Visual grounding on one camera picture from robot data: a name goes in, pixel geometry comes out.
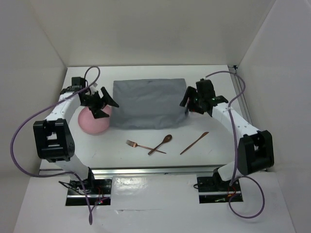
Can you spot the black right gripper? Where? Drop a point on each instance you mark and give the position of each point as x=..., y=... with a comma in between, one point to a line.
x=189, y=92

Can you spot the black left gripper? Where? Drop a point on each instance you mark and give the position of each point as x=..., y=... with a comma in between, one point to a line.
x=97, y=113

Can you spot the grey cloth placemat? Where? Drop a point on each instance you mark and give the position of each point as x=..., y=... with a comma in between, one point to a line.
x=148, y=104

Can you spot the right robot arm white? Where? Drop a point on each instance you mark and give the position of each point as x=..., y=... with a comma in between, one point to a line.
x=253, y=147

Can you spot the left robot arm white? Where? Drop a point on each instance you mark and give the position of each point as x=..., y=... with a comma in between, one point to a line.
x=53, y=139

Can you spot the pink plate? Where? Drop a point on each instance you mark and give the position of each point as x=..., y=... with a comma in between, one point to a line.
x=90, y=125

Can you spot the brown wooden spoon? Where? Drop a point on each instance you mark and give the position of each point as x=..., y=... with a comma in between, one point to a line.
x=166, y=139

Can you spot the copper fork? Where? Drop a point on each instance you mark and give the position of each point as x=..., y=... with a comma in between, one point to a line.
x=135, y=145

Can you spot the aluminium rail right side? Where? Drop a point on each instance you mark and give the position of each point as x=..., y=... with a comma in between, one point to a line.
x=240, y=104

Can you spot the aluminium rail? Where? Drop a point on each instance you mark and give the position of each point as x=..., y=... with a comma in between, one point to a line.
x=240, y=104
x=153, y=170

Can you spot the aluminium rail front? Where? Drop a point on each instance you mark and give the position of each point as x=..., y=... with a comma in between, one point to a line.
x=153, y=170

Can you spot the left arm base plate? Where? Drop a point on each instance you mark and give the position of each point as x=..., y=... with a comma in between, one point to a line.
x=100, y=194

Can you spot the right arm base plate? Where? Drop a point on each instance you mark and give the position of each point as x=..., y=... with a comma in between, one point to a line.
x=211, y=192

